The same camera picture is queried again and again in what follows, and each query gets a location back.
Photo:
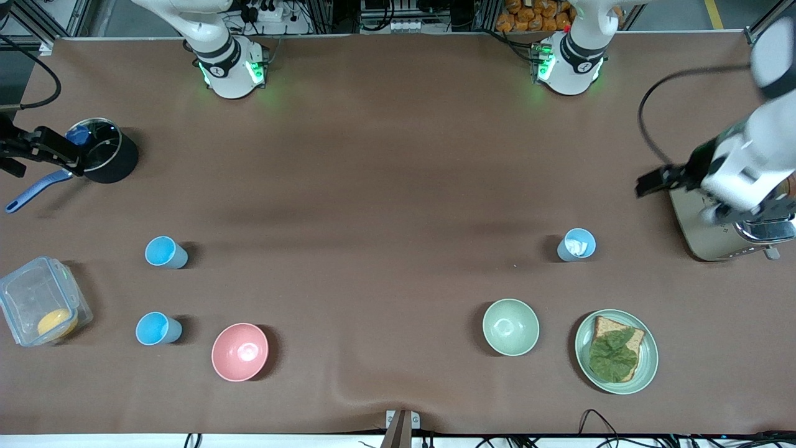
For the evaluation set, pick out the green lettuce leaf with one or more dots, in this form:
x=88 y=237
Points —
x=612 y=356

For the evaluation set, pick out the small blue object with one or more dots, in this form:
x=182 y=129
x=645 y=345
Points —
x=78 y=135

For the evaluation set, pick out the metal table bracket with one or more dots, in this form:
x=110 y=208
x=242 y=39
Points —
x=402 y=426

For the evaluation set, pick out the clear plastic food container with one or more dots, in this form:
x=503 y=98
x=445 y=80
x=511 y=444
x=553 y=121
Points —
x=37 y=292

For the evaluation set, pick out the pale grey-blue plastic cup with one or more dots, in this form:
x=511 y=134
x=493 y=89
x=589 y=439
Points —
x=575 y=244

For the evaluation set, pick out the brown bread slice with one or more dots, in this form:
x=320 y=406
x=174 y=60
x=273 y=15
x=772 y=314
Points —
x=633 y=339

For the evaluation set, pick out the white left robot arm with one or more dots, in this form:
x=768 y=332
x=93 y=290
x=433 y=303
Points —
x=575 y=62

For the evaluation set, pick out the pink bowl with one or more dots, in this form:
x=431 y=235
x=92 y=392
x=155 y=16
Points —
x=239 y=352

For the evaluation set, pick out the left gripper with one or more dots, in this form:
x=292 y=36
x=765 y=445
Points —
x=694 y=165

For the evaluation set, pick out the pale green plate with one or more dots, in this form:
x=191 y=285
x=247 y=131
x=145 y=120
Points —
x=648 y=361

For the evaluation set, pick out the white power strip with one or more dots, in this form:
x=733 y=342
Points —
x=267 y=11

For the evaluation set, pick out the orange round food piece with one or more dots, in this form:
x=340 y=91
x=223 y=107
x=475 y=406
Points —
x=56 y=322

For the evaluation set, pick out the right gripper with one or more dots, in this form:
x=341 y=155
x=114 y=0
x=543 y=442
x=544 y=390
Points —
x=18 y=147

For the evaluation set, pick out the beige chrome toaster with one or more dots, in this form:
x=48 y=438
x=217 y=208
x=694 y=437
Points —
x=703 y=239

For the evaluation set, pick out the bright blue plastic cup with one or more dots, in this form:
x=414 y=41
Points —
x=154 y=328
x=163 y=252

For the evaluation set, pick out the pale green bowl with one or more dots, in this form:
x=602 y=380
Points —
x=510 y=327

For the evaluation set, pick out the orange snack bags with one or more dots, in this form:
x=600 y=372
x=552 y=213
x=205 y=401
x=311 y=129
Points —
x=535 y=15

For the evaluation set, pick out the aluminium frame profile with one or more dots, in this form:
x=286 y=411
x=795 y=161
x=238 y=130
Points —
x=762 y=28
x=43 y=18

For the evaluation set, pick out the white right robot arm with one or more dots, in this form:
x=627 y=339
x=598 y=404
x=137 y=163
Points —
x=230 y=68

